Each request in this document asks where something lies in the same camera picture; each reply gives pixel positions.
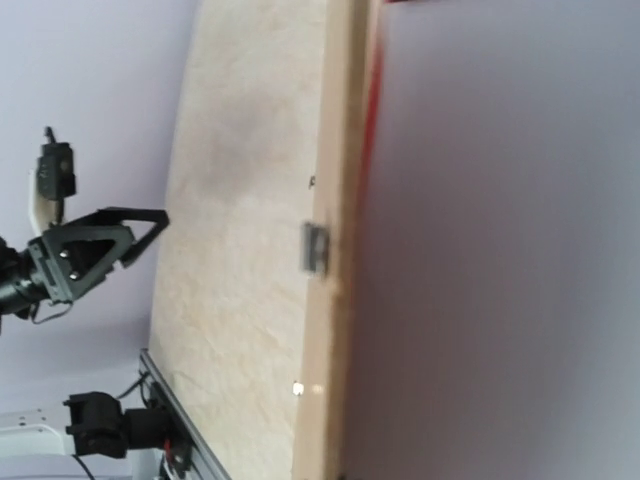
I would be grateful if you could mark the aluminium front rail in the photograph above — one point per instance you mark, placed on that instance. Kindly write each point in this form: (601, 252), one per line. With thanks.
(185, 420)

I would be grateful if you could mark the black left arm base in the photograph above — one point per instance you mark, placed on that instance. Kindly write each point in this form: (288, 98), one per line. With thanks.
(99, 425)

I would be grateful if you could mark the metal frame retaining clip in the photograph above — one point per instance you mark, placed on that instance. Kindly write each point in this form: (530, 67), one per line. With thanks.
(315, 248)

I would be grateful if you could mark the red and black photo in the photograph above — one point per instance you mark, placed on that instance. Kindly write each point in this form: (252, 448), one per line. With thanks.
(497, 306)

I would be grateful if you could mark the wooden picture frame red edge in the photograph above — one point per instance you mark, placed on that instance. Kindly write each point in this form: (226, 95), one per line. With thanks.
(349, 61)

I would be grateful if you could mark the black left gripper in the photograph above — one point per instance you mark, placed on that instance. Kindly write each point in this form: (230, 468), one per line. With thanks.
(65, 263)

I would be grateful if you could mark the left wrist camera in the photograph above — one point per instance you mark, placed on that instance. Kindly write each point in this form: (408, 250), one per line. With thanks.
(51, 182)

